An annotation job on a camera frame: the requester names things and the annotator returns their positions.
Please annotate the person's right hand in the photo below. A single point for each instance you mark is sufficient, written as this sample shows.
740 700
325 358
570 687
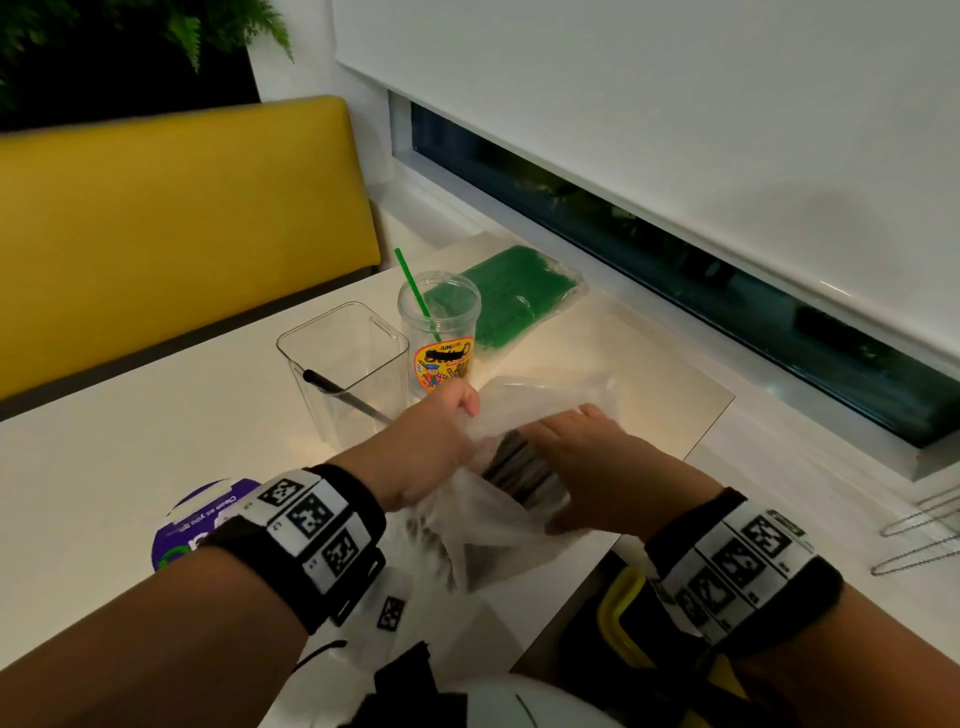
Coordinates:
622 480

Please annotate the person's left hand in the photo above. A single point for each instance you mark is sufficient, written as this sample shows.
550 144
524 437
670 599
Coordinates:
420 457

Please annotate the clear plastic bag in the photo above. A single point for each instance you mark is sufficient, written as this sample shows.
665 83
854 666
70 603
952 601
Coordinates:
465 525

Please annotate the clear cup with colourful sticker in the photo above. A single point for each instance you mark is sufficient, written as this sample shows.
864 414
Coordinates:
442 367

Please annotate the clear square plastic container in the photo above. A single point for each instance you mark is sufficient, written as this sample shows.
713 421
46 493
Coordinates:
345 345

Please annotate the green straw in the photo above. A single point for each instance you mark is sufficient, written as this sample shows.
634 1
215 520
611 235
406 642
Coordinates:
411 283

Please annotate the pack of green straws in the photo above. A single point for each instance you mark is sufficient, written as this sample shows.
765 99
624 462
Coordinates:
525 292

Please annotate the person's left forearm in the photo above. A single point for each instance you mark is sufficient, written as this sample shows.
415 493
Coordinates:
150 645

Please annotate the yellow chair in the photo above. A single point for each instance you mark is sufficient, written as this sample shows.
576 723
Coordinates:
615 615

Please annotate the black marker band right wrist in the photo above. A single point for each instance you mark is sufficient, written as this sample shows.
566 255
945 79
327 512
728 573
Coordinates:
750 562

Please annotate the purple round sticker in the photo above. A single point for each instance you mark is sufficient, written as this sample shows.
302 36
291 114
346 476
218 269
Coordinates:
187 525

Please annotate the white shirt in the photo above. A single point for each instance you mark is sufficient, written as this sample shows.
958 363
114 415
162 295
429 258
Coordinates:
525 709

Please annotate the yellow bench backrest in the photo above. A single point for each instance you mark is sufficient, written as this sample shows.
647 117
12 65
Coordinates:
172 232

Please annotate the white roller blind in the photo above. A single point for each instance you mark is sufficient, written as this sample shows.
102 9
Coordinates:
675 112

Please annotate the black planter box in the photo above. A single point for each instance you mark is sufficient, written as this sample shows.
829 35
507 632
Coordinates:
127 90

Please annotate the green fern plant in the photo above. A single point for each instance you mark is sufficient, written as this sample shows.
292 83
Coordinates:
217 19

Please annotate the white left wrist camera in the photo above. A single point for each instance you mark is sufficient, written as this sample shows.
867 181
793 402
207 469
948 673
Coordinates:
386 611

